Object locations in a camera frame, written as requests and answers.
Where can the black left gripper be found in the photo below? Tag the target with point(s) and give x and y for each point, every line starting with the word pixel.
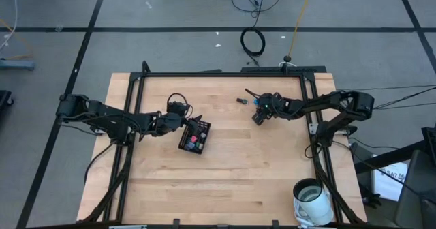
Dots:
pixel 168 123

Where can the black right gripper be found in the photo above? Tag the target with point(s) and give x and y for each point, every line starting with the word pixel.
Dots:
pixel 284 108

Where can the blue nail polish bottle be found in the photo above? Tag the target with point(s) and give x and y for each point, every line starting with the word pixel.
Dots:
pixel 256 102

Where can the black plastic slotted basket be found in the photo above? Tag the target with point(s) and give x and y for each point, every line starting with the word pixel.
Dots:
pixel 204 126

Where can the white nail polish bottle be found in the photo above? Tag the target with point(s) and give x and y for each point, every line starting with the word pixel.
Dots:
pixel 200 146

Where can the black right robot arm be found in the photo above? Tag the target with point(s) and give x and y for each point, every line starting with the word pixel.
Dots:
pixel 316 101

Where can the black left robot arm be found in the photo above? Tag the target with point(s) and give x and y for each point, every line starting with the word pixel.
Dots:
pixel 109 116

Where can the dark nail polish bottle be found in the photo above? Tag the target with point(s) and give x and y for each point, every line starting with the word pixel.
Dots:
pixel 242 101

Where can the black table clamp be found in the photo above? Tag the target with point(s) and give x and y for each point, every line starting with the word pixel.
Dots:
pixel 275 224
pixel 176 223

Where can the white cylindrical container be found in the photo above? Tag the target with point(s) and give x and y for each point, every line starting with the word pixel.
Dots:
pixel 316 208

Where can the black stand beam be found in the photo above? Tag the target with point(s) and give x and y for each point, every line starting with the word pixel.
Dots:
pixel 381 159

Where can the white printed box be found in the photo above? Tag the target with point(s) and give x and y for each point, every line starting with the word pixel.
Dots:
pixel 388 184

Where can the grey stand foot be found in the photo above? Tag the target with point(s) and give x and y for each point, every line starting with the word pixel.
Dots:
pixel 17 64

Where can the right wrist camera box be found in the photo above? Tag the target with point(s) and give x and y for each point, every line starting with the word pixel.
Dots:
pixel 272 102

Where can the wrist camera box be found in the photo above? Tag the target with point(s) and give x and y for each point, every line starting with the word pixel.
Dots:
pixel 272 102
pixel 177 108

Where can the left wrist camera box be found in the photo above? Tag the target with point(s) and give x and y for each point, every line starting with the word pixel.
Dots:
pixel 177 108

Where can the black aluminium table frame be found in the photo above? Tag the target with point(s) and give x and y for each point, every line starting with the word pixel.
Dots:
pixel 218 74

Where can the silver mounting bracket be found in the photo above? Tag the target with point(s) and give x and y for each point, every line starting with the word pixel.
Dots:
pixel 313 128
pixel 98 131

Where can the black curved corner bracket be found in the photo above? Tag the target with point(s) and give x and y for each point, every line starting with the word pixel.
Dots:
pixel 145 67

